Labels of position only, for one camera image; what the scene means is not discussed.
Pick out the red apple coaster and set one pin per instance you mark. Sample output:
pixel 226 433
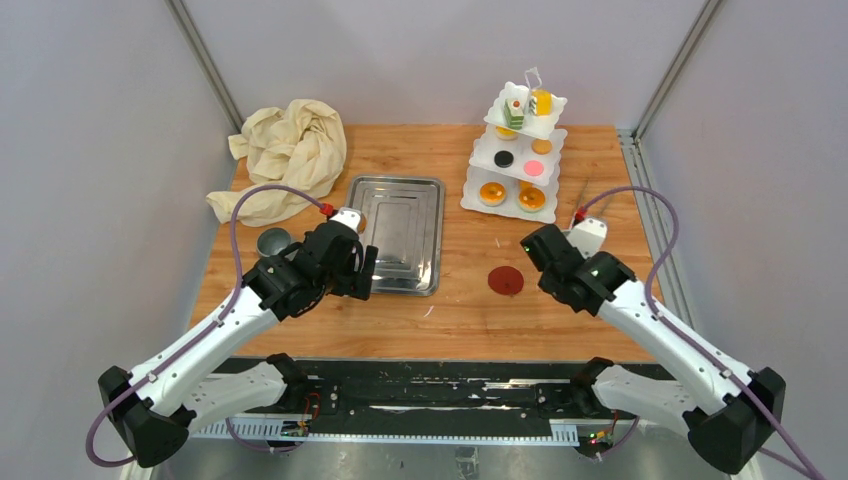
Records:
pixel 505 280

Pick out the green layered cake slice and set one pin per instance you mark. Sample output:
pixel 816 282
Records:
pixel 514 116

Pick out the yellow cake slice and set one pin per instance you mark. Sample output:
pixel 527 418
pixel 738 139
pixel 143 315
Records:
pixel 540 102

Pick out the stainless steel tray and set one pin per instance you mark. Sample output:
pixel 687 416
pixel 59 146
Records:
pixel 404 221

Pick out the orange topped tart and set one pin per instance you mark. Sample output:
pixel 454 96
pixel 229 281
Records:
pixel 531 200
pixel 492 194

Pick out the white and metal tongs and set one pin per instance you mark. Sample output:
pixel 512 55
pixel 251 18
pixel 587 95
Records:
pixel 590 189

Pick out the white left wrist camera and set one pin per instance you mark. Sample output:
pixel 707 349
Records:
pixel 347 216

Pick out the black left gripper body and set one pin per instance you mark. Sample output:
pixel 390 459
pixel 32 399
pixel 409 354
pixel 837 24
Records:
pixel 344 282

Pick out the black sandwich cookie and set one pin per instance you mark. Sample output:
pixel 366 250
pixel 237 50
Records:
pixel 503 159

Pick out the orange ball fruit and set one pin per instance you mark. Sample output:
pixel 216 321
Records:
pixel 362 223

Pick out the white three-tier dessert stand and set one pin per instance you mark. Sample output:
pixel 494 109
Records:
pixel 514 166

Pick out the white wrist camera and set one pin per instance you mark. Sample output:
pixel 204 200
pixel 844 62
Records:
pixel 588 236
pixel 347 216

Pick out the yellow glazed donut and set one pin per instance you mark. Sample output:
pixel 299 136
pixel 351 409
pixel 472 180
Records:
pixel 505 134

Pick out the pink sandwich cookie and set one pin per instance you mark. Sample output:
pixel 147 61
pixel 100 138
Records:
pixel 533 168

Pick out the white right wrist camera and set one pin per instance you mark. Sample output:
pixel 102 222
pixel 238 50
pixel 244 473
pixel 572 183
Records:
pixel 588 236

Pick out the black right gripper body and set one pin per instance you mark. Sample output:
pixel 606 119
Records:
pixel 548 286

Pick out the grey metal cup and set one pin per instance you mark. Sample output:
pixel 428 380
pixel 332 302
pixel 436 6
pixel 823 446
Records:
pixel 272 242

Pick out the cream crumpled cloth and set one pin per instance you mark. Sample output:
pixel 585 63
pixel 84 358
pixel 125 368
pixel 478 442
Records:
pixel 302 146

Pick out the yellow round biscuit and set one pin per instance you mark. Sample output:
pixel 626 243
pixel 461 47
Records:
pixel 541 147

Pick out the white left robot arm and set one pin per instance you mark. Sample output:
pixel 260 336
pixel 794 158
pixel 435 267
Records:
pixel 158 404

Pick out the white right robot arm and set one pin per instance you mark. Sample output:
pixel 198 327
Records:
pixel 722 407

